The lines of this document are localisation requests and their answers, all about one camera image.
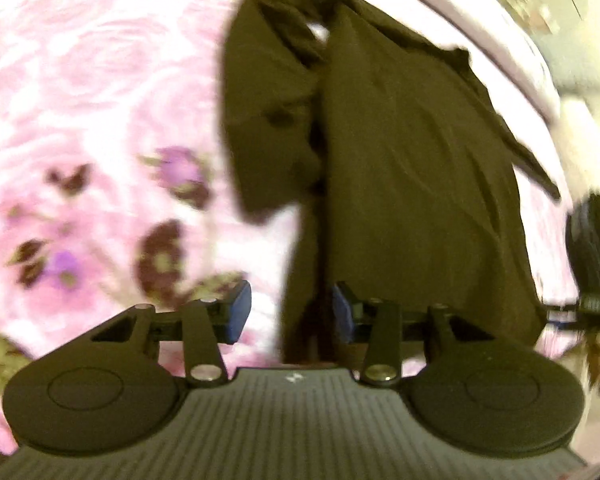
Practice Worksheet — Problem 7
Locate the pink floral blanket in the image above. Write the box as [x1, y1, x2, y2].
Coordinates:
[0, 0, 593, 456]

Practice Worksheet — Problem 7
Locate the dark brown long-sleeved shirt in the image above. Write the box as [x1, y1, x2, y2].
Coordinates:
[220, 0, 563, 363]

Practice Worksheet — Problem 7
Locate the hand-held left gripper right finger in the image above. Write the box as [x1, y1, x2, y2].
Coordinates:
[331, 282, 473, 388]

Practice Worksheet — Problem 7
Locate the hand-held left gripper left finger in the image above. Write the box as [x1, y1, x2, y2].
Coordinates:
[87, 280, 253, 388]

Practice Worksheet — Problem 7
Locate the white wardrobe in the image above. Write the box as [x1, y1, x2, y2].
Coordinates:
[455, 0, 600, 96]

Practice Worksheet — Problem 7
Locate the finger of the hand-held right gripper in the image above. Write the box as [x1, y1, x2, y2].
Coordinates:
[542, 302, 588, 331]

